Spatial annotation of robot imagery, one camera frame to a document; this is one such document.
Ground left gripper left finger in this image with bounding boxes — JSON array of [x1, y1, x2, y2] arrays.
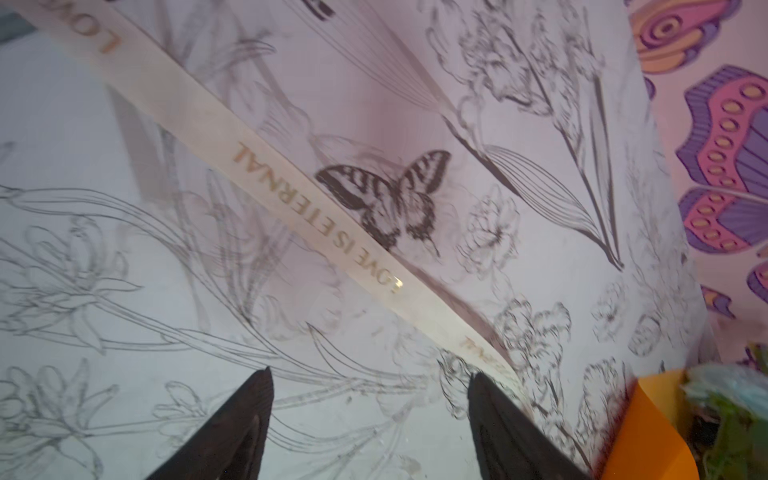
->
[[149, 368, 274, 480]]

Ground white ribbon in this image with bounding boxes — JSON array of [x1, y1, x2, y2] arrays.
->
[[7, 1, 528, 403]]

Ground white fake flower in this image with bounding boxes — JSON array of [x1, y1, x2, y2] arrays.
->
[[681, 363, 767, 479]]

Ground orange wrapping paper sheet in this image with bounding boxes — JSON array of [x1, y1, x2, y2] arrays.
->
[[601, 369, 699, 480]]

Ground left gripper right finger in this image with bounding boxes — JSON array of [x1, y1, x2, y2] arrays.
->
[[467, 372, 589, 480]]

